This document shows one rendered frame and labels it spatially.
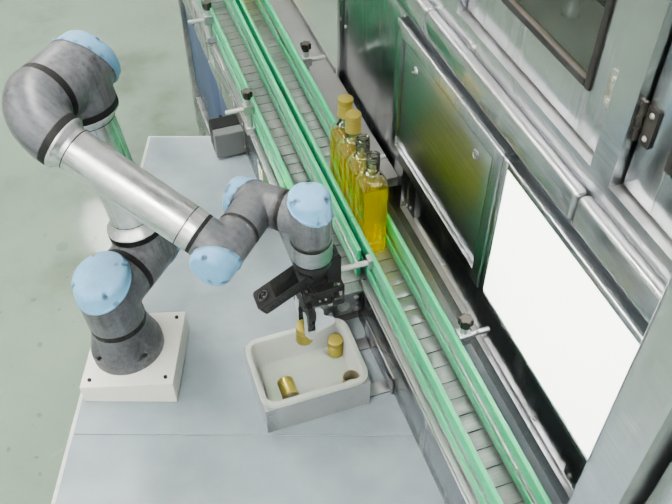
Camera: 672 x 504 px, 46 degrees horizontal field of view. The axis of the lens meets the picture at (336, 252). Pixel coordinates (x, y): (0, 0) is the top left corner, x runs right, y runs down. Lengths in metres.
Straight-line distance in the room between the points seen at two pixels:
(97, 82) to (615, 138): 0.84
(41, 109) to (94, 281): 0.39
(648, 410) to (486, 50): 1.00
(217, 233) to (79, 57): 0.38
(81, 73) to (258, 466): 0.80
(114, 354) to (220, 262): 0.47
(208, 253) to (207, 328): 0.56
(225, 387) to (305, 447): 0.22
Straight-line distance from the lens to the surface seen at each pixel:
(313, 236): 1.36
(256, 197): 1.38
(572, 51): 1.24
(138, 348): 1.70
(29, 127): 1.36
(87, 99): 1.44
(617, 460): 0.57
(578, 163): 1.24
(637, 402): 0.52
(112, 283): 1.58
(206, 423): 1.70
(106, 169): 1.34
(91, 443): 1.72
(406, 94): 1.76
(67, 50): 1.44
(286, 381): 1.67
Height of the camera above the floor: 2.18
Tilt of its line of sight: 46 degrees down
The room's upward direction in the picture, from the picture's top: straight up
